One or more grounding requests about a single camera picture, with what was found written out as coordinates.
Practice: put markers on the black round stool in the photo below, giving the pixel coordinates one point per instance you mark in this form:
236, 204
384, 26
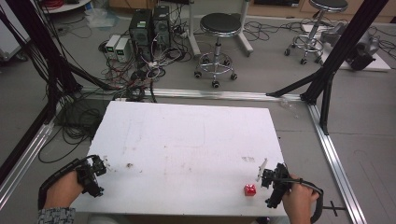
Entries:
314, 28
220, 23

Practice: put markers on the black frame post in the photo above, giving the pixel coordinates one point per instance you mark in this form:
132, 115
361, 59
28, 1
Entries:
339, 53
37, 43

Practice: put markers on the red cube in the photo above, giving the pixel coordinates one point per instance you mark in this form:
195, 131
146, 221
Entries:
250, 190

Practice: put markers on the white round table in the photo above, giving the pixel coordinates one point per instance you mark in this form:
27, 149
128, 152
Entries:
67, 5

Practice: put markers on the aluminium floor rail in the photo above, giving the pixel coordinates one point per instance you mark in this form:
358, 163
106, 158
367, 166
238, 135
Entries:
25, 165
218, 94
336, 165

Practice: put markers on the clear plastic bag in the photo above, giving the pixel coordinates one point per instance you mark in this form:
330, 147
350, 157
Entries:
101, 17

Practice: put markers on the black computer tower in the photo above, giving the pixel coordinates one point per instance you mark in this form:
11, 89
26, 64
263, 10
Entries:
161, 23
140, 29

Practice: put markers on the person's left hand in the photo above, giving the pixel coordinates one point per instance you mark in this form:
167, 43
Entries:
63, 189

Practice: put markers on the grey machine on white board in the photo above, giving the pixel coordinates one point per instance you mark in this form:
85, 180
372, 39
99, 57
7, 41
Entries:
361, 46

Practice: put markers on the person's right hand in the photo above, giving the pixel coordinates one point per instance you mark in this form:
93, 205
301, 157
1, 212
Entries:
300, 202

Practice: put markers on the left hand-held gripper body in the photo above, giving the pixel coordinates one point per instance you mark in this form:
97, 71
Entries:
90, 177

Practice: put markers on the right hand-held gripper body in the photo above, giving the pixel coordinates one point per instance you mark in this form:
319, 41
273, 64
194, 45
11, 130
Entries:
278, 183

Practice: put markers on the white power supply box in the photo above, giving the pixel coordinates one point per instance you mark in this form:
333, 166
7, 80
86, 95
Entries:
122, 49
112, 45

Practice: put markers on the white stand legs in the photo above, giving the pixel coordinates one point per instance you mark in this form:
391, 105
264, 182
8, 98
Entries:
243, 37

